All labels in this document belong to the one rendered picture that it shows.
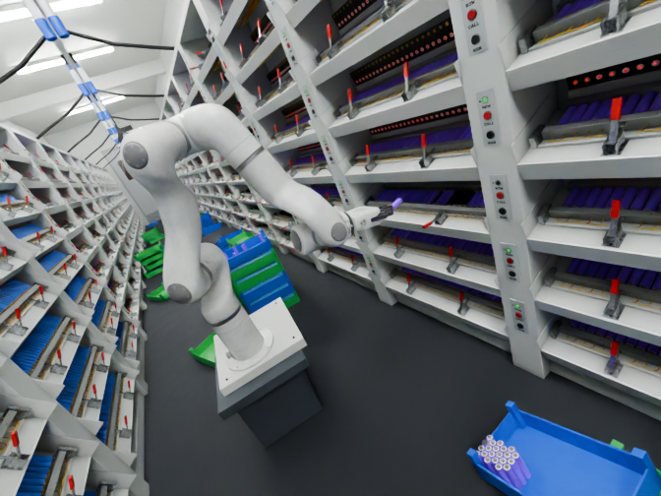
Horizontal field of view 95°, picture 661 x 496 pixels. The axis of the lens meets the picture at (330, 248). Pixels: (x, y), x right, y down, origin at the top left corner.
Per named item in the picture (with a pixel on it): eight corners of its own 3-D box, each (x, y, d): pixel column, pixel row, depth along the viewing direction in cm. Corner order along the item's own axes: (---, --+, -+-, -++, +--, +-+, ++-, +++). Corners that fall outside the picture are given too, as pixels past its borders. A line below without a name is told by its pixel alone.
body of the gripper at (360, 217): (350, 214, 83) (381, 204, 88) (330, 212, 91) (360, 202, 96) (354, 240, 85) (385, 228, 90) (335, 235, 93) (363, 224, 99)
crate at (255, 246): (224, 272, 171) (217, 260, 168) (223, 261, 189) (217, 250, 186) (272, 247, 177) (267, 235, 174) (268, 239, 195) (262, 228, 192)
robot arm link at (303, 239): (341, 212, 82) (325, 215, 90) (298, 225, 76) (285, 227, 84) (349, 241, 83) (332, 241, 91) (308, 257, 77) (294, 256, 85)
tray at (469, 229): (495, 244, 86) (483, 220, 81) (364, 222, 136) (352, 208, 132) (528, 195, 90) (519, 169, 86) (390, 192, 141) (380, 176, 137)
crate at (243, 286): (238, 294, 177) (232, 283, 174) (236, 281, 195) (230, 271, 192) (284, 270, 183) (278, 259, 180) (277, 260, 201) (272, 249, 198)
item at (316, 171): (337, 183, 137) (320, 158, 130) (285, 184, 188) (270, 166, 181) (365, 153, 142) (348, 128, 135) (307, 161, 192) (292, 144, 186)
